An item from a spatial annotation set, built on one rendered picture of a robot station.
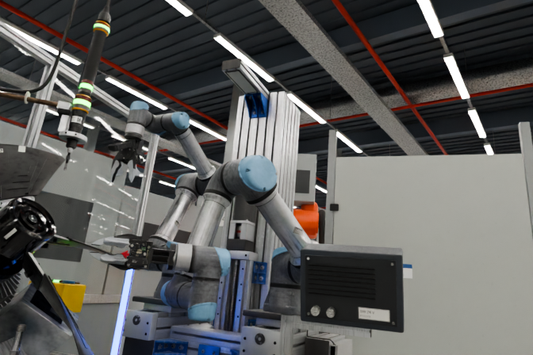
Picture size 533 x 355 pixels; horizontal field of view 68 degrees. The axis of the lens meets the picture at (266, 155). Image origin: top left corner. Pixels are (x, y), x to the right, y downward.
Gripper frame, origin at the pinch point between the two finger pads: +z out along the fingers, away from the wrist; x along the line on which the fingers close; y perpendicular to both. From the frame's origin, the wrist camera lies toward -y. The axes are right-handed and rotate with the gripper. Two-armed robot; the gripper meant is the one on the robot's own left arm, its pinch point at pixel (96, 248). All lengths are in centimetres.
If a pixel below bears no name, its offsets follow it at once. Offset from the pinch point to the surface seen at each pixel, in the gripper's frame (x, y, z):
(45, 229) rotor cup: -3.8, 12.2, 10.5
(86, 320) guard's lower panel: 43, -114, 8
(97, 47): -55, 0, 11
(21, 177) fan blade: -15.7, -1.5, 21.5
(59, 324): 18.2, 4.2, 4.5
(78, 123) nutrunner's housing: -32.0, 2.2, 10.7
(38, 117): -49, -78, 42
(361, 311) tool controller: 7, 23, -66
